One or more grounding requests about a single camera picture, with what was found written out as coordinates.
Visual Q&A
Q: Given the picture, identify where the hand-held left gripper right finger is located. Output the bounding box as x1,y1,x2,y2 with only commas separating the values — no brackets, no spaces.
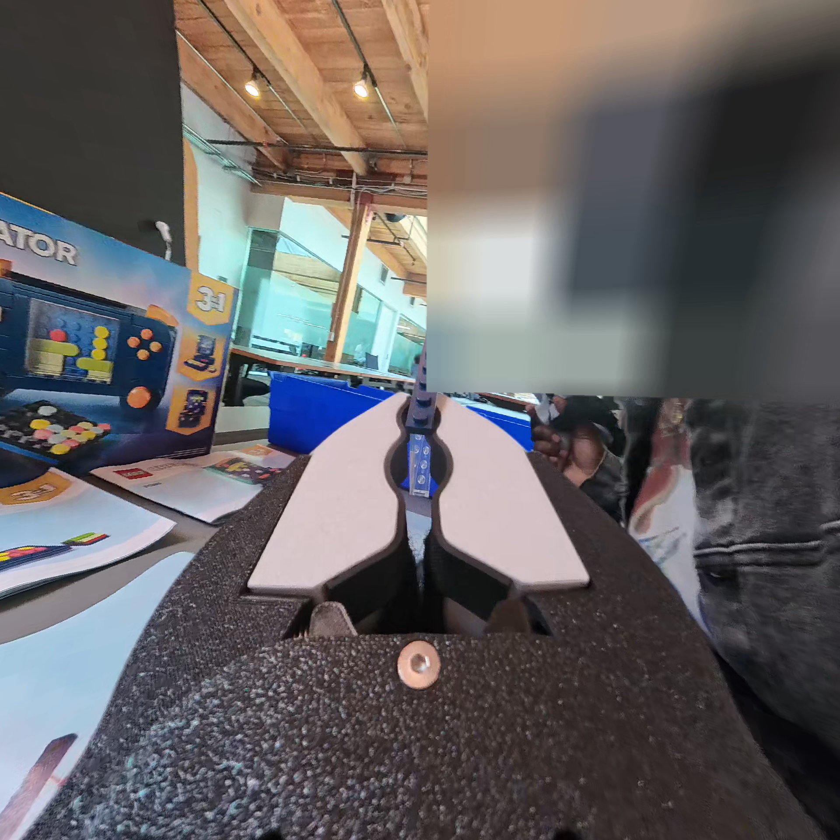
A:
430,392,592,589

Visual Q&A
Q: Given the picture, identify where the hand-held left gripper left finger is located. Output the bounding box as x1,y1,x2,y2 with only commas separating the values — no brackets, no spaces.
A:
247,392,411,598

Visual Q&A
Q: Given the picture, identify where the dark blue brick plate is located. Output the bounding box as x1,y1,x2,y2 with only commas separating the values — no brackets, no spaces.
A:
404,340,441,435

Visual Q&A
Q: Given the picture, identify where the person's right hand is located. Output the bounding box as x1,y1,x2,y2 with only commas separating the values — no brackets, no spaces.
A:
532,423,608,488

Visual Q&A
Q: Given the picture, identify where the blue plastic bin with divider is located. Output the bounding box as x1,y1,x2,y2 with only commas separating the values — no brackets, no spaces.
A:
266,369,396,456

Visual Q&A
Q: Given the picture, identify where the arcade cover instruction booklet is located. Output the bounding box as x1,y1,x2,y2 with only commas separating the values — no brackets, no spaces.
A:
91,444,298,526

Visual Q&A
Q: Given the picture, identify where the long wooden table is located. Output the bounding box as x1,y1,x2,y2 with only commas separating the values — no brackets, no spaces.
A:
222,343,416,403

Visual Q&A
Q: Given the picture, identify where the yellow blue brick set box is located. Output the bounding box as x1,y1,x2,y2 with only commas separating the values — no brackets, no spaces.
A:
0,192,238,491

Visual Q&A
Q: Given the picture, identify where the large black wall panel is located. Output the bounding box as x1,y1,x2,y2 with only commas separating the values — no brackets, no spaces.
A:
0,0,187,268

